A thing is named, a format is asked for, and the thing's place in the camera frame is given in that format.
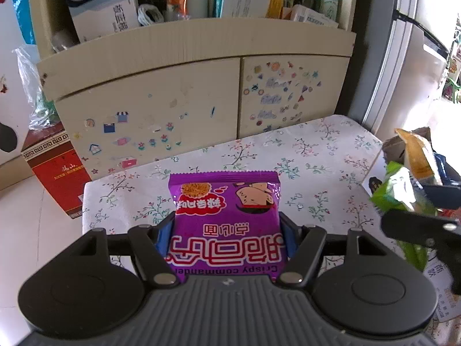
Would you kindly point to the orange snack packet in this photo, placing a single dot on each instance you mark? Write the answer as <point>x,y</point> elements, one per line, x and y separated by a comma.
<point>417,155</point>

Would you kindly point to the orange pouch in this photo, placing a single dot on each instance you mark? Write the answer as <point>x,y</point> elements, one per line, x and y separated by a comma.
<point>176,5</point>

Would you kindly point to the floral tablecloth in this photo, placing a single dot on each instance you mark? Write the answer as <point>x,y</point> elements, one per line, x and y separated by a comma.
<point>252,151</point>

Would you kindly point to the blue plastic bag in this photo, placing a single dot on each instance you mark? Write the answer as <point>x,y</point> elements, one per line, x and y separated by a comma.
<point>21,7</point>

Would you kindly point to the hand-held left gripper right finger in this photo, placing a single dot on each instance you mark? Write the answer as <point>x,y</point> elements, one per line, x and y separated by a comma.
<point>288,238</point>

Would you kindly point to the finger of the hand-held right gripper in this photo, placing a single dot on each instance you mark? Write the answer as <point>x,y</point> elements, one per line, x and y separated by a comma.
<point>407,223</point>
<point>444,196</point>

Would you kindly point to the clear plastic bag of greens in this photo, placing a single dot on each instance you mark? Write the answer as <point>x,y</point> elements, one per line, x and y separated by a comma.
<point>36,90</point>

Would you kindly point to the purple snack packet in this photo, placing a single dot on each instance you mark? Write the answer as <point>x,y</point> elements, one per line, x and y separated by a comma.
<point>225,223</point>

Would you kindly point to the cardboard box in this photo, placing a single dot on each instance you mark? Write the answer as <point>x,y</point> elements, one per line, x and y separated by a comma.
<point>443,288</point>

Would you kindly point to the grey door frame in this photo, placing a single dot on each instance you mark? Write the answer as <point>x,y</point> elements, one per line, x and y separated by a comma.
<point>392,61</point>

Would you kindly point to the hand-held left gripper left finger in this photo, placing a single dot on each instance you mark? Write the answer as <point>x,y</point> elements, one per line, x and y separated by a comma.
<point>164,234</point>

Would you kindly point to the white bottle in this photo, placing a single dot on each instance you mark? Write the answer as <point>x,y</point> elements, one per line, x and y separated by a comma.
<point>197,5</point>

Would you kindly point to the black vase wall sticker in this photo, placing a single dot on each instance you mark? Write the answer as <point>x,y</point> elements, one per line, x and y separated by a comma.
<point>7,138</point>

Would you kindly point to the green snack packet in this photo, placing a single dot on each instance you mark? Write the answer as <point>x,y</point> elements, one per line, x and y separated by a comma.
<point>392,187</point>

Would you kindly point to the white printed box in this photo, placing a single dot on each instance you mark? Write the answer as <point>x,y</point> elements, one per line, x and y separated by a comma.
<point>311,16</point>

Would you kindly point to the blue foil snack packet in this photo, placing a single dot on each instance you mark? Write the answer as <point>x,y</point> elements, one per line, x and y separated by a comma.
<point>444,167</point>

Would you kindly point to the white blue medicine box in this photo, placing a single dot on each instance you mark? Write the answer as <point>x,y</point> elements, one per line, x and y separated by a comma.
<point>104,3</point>

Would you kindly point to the red carton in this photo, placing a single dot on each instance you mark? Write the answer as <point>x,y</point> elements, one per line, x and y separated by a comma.
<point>57,173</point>

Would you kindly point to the cream wooden cabinet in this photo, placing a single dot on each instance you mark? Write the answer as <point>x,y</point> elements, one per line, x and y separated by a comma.
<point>162,90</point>

